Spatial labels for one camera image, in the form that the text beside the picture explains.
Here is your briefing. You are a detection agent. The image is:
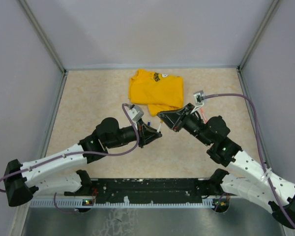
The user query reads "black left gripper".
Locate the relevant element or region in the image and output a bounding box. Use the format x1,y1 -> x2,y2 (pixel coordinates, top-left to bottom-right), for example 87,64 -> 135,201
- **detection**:
107,118 -> 162,148

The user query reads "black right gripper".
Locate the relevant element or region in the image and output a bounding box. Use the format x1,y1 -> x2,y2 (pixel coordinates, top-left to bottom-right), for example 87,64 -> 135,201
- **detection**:
157,103 -> 211,147

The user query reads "orange pink highlighter pen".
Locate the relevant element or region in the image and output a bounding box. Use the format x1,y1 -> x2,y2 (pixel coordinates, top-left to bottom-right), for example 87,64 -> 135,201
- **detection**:
200,108 -> 207,123

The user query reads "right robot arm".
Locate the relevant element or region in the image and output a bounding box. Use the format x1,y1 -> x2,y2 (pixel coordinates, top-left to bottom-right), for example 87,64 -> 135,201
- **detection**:
157,103 -> 295,229

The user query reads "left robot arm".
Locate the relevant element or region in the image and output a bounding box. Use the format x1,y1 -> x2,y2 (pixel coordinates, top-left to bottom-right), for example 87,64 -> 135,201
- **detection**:
3,118 -> 162,207

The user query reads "yellow folded t-shirt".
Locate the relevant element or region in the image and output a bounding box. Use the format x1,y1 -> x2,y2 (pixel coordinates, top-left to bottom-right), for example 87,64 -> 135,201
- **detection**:
128,69 -> 184,117

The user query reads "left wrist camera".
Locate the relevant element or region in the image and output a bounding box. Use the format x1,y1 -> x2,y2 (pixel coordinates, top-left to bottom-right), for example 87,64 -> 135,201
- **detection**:
127,104 -> 144,123

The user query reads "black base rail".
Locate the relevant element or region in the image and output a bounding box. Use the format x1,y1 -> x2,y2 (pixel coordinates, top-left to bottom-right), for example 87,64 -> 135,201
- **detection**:
31,178 -> 230,212

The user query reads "aluminium frame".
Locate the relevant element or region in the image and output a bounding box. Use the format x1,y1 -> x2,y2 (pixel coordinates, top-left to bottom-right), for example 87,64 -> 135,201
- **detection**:
7,0 -> 295,236

